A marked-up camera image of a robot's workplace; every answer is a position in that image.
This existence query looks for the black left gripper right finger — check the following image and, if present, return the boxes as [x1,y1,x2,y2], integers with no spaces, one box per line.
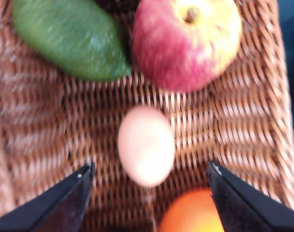
[206,161,294,232]

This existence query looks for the red yellow apple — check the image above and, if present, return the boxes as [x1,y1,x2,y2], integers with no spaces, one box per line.
[132,0,242,92]

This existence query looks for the orange fruit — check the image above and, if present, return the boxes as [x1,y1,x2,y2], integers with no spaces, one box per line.
[159,188,223,232]

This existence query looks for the brown wicker basket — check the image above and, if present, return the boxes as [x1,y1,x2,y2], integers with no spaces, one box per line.
[0,0,294,232]

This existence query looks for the beige egg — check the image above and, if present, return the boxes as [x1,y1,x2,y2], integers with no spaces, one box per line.
[118,106,176,187]

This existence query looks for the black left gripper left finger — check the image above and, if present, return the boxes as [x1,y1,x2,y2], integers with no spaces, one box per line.
[0,162,95,232]

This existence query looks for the green avocado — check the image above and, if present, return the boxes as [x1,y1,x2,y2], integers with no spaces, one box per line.
[12,0,131,81]

